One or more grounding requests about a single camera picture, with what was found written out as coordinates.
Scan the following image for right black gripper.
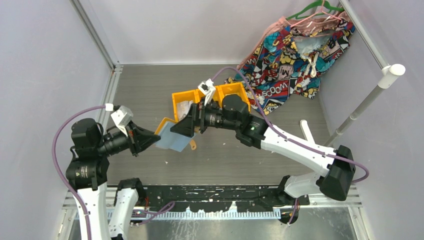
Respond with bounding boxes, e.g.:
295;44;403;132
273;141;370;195
171;97;239;138

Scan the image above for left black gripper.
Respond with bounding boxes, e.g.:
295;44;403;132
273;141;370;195
95;118;160;156

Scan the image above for yellow card holder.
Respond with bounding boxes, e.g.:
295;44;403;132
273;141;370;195
154;117;197;152

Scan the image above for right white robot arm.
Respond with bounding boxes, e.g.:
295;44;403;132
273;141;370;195
170;94;356;206

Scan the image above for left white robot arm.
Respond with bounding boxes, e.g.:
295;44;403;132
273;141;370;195
65;118;161;240

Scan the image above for cards in left bin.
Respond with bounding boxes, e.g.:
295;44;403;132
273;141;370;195
176;100;193;121

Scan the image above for left yellow bin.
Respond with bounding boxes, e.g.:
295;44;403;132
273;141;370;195
171;90;199;122

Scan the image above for right yellow bin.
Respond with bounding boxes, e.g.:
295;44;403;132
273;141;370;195
216;82;250;106

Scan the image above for colourful comic print shorts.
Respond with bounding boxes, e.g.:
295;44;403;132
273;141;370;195
224;16;356;115

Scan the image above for pink garment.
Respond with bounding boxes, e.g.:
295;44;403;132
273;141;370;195
236;11;349;70

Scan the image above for pink hanger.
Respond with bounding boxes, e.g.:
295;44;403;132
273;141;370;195
287;11;346;37

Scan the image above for green hanger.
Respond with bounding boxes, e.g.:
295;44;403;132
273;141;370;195
286;0;345;20

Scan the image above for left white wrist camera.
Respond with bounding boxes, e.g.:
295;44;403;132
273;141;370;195
104;103;134;137

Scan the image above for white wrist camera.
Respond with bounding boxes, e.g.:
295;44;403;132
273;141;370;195
197;78;216;106
104;103;134;137

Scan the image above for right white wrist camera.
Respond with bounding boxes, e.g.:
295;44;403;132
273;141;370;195
197;78;216;106

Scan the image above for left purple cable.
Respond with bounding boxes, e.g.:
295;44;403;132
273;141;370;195
51;105;109;240

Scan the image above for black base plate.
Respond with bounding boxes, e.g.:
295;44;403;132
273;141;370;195
117;178;311;226

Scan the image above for white clothes rail pole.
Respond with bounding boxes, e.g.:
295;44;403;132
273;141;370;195
299;63;406;200

